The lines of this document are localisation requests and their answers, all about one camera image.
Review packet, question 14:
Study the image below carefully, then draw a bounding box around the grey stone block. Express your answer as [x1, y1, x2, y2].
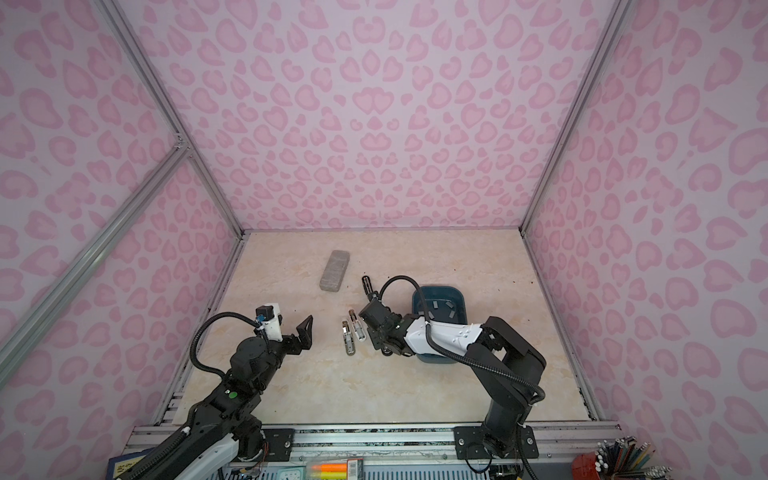
[319, 250, 351, 292]

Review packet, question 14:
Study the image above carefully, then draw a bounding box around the red container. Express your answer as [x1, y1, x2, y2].
[571, 452, 601, 480]

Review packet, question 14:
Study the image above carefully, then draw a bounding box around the blue book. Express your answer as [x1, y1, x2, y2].
[105, 449, 151, 480]

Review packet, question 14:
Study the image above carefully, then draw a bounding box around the black stapler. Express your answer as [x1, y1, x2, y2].
[362, 275, 393, 357]

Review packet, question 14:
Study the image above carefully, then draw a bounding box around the teal plastic tray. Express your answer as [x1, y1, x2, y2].
[412, 285, 468, 365]

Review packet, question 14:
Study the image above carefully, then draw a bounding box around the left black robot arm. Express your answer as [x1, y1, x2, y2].
[118, 305, 314, 479]

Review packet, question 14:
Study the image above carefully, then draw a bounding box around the pencil holder with pencils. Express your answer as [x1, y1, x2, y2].
[592, 436, 672, 480]

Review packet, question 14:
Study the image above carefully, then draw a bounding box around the orange highlighter box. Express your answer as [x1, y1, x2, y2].
[306, 458, 365, 480]

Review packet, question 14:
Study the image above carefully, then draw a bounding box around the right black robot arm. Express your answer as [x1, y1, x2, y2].
[359, 298, 546, 460]

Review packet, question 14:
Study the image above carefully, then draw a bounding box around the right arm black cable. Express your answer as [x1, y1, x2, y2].
[377, 274, 547, 404]

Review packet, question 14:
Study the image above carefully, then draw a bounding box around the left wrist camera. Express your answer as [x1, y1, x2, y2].
[255, 303, 283, 342]

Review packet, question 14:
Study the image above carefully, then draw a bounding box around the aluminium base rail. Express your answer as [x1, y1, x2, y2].
[122, 419, 625, 480]

